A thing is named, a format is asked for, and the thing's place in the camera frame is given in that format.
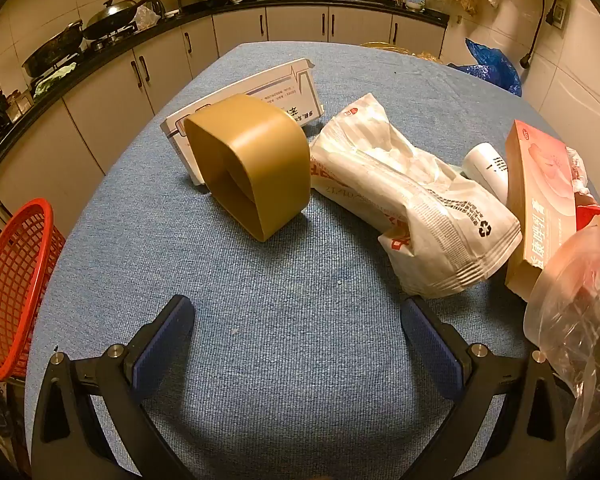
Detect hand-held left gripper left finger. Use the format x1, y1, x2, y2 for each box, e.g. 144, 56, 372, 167
30, 294, 197, 480

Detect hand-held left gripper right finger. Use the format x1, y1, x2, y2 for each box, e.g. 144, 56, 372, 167
400, 296, 576, 480

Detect red plastic mesh basket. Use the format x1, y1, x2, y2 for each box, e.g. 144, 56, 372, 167
0, 198, 67, 382

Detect blue table cloth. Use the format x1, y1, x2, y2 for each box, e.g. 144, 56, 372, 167
24, 41, 600, 480

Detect white crumpled plastic bag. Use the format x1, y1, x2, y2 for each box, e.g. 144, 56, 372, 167
307, 93, 523, 300

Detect clear plastic bag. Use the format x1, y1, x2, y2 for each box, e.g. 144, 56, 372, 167
523, 215, 600, 471

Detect pink cardboard box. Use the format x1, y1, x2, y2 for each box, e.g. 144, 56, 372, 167
504, 120, 581, 303

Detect small white bottle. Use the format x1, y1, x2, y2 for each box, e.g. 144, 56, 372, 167
461, 143, 511, 201

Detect red box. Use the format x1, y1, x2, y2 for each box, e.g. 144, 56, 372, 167
575, 204, 600, 261

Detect tan rounded plastic container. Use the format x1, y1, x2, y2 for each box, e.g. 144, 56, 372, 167
183, 93, 312, 242

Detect crumpled white wrapper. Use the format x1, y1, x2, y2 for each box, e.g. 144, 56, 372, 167
565, 147, 593, 206

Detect white base cabinets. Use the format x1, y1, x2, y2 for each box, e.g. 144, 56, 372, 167
0, 5, 448, 261

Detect white medicine box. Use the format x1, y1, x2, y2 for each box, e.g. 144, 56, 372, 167
160, 58, 326, 187

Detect blue plastic bag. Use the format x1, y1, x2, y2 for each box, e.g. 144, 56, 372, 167
465, 37, 523, 97

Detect green dish cloth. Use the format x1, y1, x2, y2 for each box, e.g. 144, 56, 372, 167
32, 62, 78, 101

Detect row of condiment bottles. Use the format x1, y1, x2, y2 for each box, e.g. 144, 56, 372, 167
0, 67, 36, 146

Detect yellow plastic bag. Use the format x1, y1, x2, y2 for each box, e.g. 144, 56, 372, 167
360, 40, 448, 63

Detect black kitchen countertop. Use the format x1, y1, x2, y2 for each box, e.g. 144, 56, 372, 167
0, 0, 451, 196

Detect gas stove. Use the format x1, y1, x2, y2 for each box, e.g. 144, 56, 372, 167
80, 25, 138, 53

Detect dark frying pan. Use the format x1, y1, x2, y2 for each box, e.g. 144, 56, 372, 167
21, 20, 85, 78

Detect small white plastic bag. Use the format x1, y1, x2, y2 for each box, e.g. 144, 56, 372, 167
132, 6, 162, 31

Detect wok with metal lid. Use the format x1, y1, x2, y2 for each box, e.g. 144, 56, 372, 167
82, 0, 166, 41

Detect black power cord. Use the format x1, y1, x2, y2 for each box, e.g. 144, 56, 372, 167
519, 0, 552, 68

